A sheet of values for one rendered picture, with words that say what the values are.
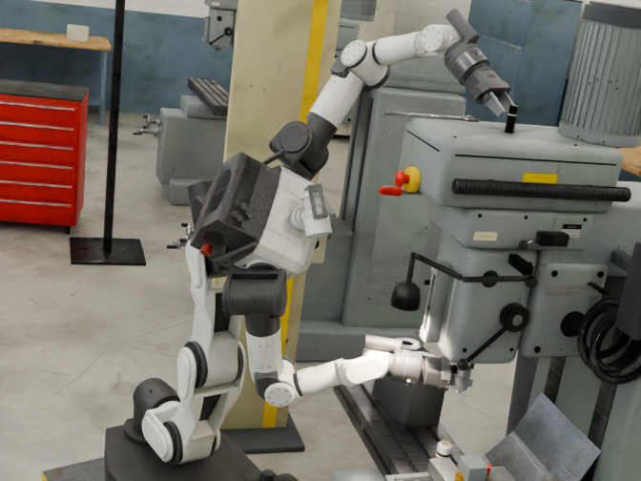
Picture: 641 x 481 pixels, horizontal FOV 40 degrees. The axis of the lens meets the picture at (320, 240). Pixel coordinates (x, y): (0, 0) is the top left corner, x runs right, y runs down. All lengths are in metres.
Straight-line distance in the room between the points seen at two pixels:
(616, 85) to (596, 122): 0.10
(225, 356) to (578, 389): 1.02
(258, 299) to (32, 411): 2.45
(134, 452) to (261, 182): 1.23
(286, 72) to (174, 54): 7.35
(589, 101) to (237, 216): 0.89
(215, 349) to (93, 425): 1.79
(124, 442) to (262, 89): 1.53
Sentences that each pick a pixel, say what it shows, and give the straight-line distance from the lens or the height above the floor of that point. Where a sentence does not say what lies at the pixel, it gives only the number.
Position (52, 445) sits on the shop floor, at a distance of 4.24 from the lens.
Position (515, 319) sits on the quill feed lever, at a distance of 2.23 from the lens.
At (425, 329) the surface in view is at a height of 1.37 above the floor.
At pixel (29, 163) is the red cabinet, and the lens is 6.61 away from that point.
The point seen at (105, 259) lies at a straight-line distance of 6.29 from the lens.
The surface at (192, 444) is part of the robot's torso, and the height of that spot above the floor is 0.72.
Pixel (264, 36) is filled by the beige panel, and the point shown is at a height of 1.86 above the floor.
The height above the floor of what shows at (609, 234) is 1.68.
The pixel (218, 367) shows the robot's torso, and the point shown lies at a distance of 2.70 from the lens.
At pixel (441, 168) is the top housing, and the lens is 2.01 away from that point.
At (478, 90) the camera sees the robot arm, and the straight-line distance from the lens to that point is 2.17.
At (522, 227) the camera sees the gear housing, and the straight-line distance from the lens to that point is 2.15.
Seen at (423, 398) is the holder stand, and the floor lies 1.03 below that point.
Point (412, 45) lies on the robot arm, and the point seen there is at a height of 2.04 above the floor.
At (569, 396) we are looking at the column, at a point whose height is 1.15.
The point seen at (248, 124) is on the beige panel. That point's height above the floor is 1.50.
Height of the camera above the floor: 2.27
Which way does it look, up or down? 19 degrees down
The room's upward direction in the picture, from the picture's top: 8 degrees clockwise
